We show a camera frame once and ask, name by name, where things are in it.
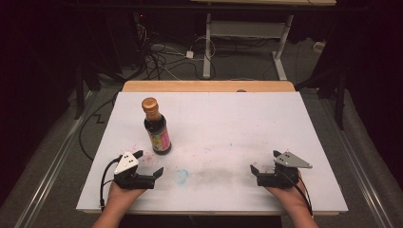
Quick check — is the person's right hand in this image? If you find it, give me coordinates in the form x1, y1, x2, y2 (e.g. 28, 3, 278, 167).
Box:
263, 180, 311, 212

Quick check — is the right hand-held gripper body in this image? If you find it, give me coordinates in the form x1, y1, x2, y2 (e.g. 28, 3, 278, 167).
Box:
257, 151, 314, 190

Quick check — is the white board sheet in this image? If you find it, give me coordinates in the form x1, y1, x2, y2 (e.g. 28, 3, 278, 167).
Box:
75, 90, 349, 217

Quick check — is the aluminium floor rail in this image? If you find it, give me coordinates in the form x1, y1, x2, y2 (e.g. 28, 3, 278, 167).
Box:
317, 94, 397, 228
13, 89, 99, 228

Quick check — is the white metal desk frame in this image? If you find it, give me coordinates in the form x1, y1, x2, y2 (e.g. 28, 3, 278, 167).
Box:
201, 11, 295, 82

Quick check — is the person's left hand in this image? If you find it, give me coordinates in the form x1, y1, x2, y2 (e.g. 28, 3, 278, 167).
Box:
106, 181, 147, 211

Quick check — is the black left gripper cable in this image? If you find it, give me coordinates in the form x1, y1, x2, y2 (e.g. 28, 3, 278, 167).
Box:
99, 155, 124, 213

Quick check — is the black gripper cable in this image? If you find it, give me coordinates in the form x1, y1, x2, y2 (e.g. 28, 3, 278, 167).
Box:
278, 170, 315, 219
99, 155, 124, 213

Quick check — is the tangle of floor cables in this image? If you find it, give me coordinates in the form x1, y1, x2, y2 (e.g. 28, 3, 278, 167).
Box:
132, 22, 220, 82

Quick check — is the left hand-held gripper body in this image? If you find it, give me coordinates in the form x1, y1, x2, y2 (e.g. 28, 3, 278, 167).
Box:
113, 151, 157, 191

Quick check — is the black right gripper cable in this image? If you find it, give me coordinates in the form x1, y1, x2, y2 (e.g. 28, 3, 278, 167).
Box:
278, 170, 315, 219

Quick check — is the black floor cable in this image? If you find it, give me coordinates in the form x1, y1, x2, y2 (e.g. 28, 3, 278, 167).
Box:
78, 91, 120, 162

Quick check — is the wooden table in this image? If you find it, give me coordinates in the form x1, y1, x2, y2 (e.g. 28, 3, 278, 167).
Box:
121, 80, 297, 94

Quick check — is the dark soy sauce bottle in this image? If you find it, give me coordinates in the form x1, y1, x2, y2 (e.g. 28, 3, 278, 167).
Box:
141, 96, 173, 156

